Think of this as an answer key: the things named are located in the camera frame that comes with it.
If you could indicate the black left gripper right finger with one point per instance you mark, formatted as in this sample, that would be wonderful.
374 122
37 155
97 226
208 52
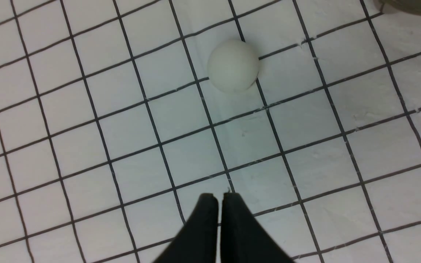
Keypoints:
243 239

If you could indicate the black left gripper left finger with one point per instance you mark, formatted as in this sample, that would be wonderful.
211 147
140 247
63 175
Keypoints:
196 242

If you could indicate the white ping-pong ball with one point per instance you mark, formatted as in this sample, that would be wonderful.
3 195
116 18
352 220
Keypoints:
233 66

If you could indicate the white checkered tablecloth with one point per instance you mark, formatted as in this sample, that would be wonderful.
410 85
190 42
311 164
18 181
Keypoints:
110 128

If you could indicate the olive plastic storage bin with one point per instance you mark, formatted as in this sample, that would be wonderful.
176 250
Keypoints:
406 6

